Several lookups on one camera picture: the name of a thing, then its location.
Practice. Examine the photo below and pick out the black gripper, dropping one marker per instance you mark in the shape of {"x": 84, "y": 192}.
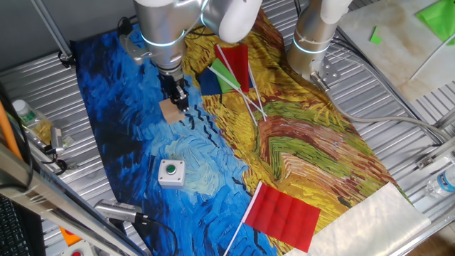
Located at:
{"x": 173, "y": 83}

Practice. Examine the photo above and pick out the light wooden block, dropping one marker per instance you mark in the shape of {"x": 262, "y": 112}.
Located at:
{"x": 170, "y": 112}

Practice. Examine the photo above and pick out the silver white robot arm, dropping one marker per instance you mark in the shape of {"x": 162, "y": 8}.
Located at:
{"x": 160, "y": 25}

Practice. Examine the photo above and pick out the small green flag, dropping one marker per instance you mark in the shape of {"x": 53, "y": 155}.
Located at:
{"x": 224, "y": 76}

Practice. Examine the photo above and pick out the painted landscape print cloth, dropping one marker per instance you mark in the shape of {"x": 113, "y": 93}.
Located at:
{"x": 213, "y": 160}

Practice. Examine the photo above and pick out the small red flag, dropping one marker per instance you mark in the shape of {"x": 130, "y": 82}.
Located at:
{"x": 236, "y": 60}

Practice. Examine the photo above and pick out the grey box green push button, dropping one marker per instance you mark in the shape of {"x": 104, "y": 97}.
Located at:
{"x": 172, "y": 177}

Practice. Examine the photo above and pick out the small silver black device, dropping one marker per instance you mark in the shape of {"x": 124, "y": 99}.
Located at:
{"x": 57, "y": 138}

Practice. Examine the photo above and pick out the thin metal rod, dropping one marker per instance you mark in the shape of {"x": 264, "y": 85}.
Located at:
{"x": 53, "y": 30}

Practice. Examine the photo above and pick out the yellow liquid bottle green label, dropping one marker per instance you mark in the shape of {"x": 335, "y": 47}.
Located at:
{"x": 32, "y": 119}

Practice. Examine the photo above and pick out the large red flag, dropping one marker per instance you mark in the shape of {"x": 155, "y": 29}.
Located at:
{"x": 284, "y": 217}

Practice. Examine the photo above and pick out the orange pole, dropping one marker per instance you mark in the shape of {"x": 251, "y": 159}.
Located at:
{"x": 7, "y": 131}

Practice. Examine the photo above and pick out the orange box red button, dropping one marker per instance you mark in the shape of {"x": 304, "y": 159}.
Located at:
{"x": 69, "y": 236}

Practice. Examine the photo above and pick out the grey box red button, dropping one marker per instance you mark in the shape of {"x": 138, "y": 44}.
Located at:
{"x": 76, "y": 253}

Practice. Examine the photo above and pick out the small green paper scrap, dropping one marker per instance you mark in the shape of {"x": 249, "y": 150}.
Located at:
{"x": 375, "y": 36}

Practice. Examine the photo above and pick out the black keyboard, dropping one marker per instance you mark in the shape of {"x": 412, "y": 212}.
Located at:
{"x": 12, "y": 231}

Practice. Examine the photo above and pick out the beige marble board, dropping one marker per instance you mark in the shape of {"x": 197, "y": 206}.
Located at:
{"x": 398, "y": 42}

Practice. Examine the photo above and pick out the white glossy sheet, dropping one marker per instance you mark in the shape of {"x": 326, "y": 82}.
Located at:
{"x": 369, "y": 224}

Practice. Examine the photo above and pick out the bright green paper sheet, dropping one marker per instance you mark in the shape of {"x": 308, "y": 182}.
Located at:
{"x": 439, "y": 17}

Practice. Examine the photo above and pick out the clear water bottle blue label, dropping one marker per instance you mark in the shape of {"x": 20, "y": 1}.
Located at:
{"x": 442, "y": 183}

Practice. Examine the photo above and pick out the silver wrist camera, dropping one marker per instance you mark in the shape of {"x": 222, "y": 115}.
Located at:
{"x": 135, "y": 49}

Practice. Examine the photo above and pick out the ribbed silver camera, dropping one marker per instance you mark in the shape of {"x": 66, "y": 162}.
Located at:
{"x": 115, "y": 209}

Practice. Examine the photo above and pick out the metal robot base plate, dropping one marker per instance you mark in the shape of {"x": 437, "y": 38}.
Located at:
{"x": 328, "y": 71}

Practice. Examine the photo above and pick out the aluminium frame bar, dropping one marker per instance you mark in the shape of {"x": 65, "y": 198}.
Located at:
{"x": 53, "y": 206}

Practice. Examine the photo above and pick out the aluminium profile bracket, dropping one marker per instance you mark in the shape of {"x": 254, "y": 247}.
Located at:
{"x": 435, "y": 153}

